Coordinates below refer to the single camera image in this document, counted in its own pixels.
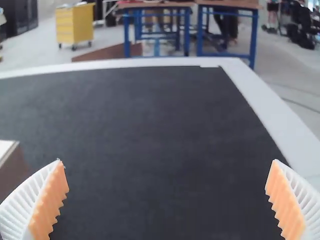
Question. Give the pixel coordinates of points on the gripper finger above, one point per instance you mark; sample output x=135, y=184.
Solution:
x=37, y=207
x=295, y=207

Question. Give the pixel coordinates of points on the cardboard box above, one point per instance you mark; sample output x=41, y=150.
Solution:
x=10, y=165

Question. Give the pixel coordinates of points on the black mat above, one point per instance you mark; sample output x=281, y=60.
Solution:
x=150, y=125

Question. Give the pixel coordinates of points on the brown cardboard sheet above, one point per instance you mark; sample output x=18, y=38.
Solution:
x=107, y=52

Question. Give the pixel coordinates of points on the black office chair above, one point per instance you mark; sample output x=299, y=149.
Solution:
x=300, y=25

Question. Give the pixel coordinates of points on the yellow wheeled cart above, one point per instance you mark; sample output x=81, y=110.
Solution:
x=73, y=25

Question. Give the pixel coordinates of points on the black cabinet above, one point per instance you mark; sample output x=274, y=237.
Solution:
x=20, y=17

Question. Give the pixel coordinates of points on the person's legs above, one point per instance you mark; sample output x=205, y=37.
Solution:
x=226, y=27
x=272, y=16

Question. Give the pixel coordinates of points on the blue frame wooden table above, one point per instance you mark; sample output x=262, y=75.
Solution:
x=130, y=32
x=253, y=37

